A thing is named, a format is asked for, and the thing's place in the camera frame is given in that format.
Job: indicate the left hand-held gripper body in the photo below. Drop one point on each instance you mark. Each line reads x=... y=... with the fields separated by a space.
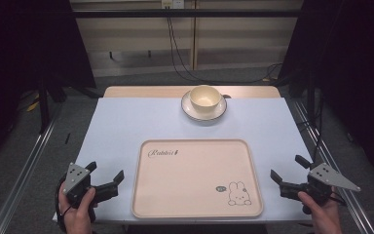
x=75 y=178

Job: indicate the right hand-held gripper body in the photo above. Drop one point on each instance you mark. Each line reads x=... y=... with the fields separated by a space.
x=325 y=177

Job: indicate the person's left hand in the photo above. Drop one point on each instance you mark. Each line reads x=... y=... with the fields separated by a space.
x=78 y=216

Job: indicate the person's right hand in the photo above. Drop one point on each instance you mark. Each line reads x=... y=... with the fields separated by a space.
x=321 y=216

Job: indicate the light blue table mat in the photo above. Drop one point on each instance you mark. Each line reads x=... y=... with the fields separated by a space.
x=117 y=130

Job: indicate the black metal stand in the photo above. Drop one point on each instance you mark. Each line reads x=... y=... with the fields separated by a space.
x=44 y=107

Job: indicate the beige tray with rabbit print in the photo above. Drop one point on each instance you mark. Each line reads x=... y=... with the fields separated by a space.
x=188 y=182

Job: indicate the black curtain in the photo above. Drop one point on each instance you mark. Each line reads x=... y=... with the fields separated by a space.
x=22 y=48
x=354 y=65

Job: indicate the white saucer with dark rim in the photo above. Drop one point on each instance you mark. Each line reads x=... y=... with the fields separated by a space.
x=188 y=112

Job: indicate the cream cup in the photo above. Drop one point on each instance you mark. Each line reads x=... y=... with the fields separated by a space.
x=205 y=97

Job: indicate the aluminium floor rail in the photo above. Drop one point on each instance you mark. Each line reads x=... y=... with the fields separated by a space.
x=337 y=169
x=22 y=169

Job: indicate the black horizontal frame bar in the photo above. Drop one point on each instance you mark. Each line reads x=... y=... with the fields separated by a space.
x=181 y=13

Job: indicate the white wall socket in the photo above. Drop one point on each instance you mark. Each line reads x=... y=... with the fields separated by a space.
x=172 y=3

